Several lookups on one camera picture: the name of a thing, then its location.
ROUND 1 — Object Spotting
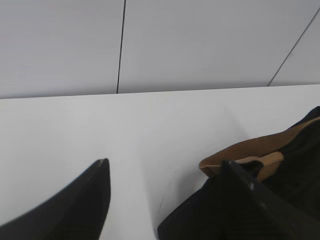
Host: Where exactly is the black tote bag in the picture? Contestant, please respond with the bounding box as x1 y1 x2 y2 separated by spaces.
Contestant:
157 107 320 240

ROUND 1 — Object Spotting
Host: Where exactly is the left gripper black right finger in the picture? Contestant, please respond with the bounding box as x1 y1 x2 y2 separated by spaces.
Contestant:
221 161 320 240

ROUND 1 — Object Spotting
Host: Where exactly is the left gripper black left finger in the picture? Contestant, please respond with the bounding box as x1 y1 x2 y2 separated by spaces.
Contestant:
0 158 111 240

